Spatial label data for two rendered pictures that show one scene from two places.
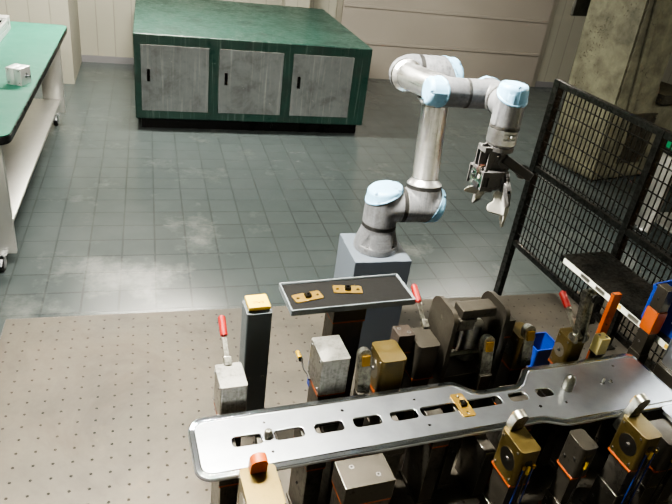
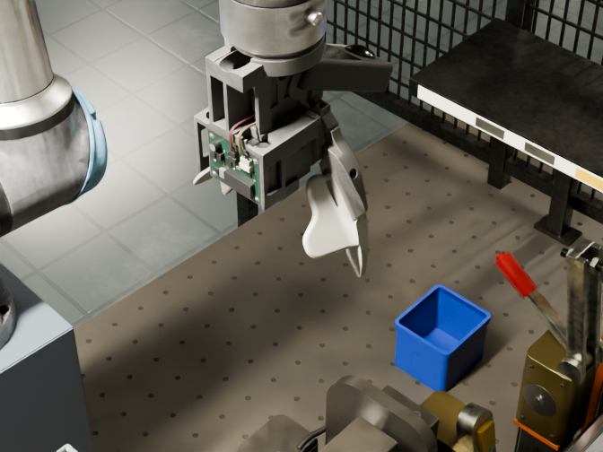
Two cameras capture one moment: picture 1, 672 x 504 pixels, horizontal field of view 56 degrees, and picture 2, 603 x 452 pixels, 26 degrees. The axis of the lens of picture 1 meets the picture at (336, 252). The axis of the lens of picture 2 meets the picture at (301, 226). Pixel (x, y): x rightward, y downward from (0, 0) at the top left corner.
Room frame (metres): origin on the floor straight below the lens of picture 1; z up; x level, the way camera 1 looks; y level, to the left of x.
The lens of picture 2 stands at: (0.84, -0.06, 2.16)
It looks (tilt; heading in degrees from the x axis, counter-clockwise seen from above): 42 degrees down; 335
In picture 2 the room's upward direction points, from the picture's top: straight up
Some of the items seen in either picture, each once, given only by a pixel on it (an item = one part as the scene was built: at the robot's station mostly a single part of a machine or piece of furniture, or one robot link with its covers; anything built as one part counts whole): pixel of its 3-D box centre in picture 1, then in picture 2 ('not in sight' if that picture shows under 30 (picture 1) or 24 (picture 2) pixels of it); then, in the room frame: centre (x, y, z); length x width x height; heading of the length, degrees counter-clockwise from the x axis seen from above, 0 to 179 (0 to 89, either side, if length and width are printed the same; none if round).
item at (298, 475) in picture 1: (305, 473); not in sight; (1.13, 0.00, 0.84); 0.12 x 0.05 x 0.29; 23
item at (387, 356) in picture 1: (376, 399); not in sight; (1.39, -0.17, 0.89); 0.12 x 0.08 x 0.38; 23
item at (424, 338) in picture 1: (409, 384); not in sight; (1.48, -0.27, 0.89); 0.12 x 0.07 x 0.38; 23
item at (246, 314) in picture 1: (252, 369); not in sight; (1.41, 0.19, 0.92); 0.08 x 0.08 x 0.44; 23
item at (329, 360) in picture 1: (320, 403); not in sight; (1.33, -0.02, 0.90); 0.13 x 0.08 x 0.41; 23
